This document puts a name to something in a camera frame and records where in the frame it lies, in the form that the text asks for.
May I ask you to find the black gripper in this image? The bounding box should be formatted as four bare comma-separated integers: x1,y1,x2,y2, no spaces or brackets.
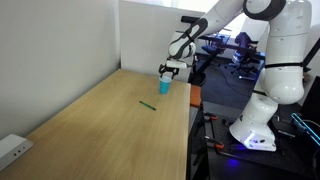
158,65,180,81

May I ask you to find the blue plastic cup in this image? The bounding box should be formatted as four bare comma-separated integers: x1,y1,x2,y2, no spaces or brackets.
158,75,173,95

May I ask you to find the orange block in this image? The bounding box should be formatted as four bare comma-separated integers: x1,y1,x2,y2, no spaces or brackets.
189,85,203,109

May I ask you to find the green pen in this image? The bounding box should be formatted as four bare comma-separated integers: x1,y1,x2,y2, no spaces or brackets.
138,100,157,111

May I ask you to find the white partition board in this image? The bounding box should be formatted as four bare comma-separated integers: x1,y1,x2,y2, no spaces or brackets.
119,0,205,83

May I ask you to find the black office chair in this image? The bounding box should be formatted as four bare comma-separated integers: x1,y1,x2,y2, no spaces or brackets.
225,31,267,82

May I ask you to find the black device with blue light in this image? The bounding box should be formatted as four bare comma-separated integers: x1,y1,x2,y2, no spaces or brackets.
290,112,320,148

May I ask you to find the white box device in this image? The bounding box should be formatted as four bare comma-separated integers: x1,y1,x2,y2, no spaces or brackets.
0,133,35,173

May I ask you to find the orange handled clamp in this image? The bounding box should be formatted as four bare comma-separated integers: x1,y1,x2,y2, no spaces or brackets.
204,135,225,150
203,112,219,122

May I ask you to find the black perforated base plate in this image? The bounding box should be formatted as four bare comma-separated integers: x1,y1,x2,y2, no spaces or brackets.
203,99,320,180

